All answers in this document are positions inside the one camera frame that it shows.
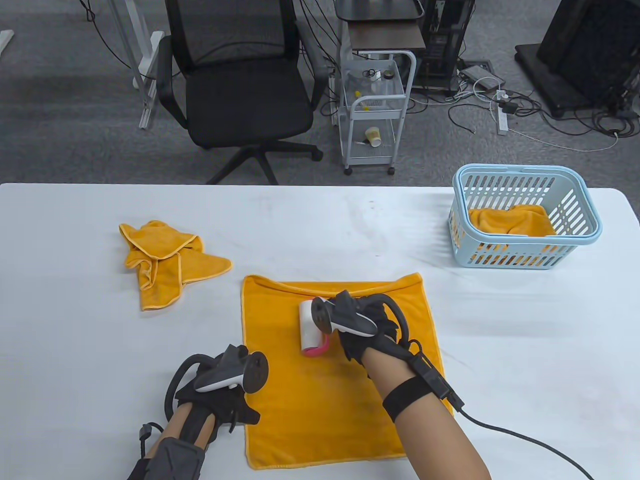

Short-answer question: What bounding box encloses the white desk leg frame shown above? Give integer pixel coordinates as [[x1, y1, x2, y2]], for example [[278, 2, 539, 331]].
[[107, 0, 166, 131]]

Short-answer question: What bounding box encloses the person's left forearm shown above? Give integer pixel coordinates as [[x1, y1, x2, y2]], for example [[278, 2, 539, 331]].
[[127, 402, 221, 480]]

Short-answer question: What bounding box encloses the pink lint roller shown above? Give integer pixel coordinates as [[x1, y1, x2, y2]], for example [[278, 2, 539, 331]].
[[299, 299, 331, 358]]

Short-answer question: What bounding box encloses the grey right hand controller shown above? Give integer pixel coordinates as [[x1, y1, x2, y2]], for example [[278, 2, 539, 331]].
[[311, 290, 411, 351]]

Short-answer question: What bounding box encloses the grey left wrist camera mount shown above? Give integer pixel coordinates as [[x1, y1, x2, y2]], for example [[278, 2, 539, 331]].
[[127, 422, 206, 480]]

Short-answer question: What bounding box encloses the white power strip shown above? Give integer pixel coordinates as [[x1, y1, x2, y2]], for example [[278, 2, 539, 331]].
[[496, 90, 510, 136]]

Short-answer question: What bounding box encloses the person's left hand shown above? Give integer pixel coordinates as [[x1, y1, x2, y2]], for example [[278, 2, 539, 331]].
[[174, 385, 262, 441]]

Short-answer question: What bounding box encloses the white rolling cart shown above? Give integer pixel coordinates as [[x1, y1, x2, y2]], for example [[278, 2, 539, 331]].
[[338, 49, 417, 176]]

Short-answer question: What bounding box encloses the yellow square towel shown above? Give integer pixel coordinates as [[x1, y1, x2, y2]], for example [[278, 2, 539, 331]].
[[450, 204, 558, 266], [241, 272, 456, 471], [119, 220, 233, 312]]

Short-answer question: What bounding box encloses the black right forearm strap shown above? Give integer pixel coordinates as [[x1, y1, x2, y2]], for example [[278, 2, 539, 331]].
[[382, 376, 436, 423]]

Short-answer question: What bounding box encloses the black mesh office chair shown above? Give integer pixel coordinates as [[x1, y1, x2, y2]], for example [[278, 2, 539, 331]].
[[156, 0, 324, 186]]

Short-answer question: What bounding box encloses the dark side table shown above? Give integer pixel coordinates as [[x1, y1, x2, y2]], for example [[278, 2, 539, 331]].
[[334, 0, 427, 52]]

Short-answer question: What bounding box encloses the grey left hand controller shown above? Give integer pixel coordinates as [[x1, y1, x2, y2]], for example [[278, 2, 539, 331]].
[[164, 344, 269, 421]]

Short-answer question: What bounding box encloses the person's right hand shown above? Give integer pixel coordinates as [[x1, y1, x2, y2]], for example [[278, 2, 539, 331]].
[[336, 295, 408, 366]]

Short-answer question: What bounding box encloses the person's right forearm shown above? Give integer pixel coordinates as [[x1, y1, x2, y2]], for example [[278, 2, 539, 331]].
[[362, 345, 493, 480]]

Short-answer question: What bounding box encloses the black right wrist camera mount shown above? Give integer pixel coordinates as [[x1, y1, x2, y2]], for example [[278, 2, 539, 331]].
[[407, 350, 465, 413]]

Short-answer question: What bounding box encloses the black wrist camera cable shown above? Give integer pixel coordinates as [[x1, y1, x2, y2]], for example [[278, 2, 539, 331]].
[[452, 405, 596, 480]]

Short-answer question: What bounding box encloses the light blue plastic basket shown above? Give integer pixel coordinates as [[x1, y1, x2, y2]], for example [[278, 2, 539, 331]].
[[448, 164, 603, 270]]

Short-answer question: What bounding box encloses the black computer tower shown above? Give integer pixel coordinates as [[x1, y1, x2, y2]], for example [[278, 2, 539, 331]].
[[411, 0, 476, 97]]

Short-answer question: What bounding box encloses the black monitor stand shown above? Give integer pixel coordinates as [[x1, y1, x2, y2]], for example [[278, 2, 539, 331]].
[[515, 0, 640, 119]]

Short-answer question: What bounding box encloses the tangle of black cables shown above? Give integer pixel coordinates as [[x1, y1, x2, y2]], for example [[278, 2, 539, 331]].
[[447, 85, 640, 139]]

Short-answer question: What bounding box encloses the grey hand controller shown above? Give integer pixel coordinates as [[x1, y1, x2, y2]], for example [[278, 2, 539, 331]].
[[311, 290, 411, 351], [164, 344, 269, 421]]

